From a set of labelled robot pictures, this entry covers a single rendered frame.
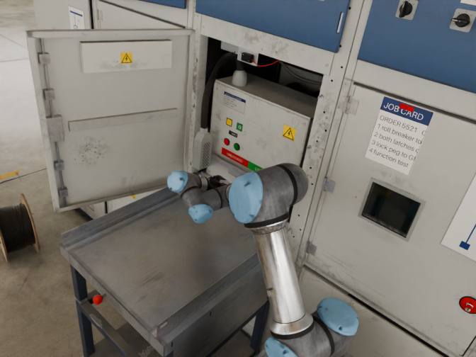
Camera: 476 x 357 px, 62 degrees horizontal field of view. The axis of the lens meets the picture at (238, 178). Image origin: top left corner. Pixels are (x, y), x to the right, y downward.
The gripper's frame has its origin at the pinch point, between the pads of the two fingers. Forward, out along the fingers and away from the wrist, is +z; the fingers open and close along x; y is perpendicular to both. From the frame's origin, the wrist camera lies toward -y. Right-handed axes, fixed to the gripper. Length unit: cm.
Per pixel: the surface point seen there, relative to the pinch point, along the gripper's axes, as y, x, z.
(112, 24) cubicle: -89, 45, -15
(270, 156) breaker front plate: 9.8, 20.2, 5.5
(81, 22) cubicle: -119, 40, -13
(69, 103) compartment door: -51, 6, -47
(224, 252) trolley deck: 14.2, -21.9, -2.9
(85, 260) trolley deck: -18, -43, -39
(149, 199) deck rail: -28.3, -19.9, -8.4
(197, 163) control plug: -20.4, 3.4, 2.6
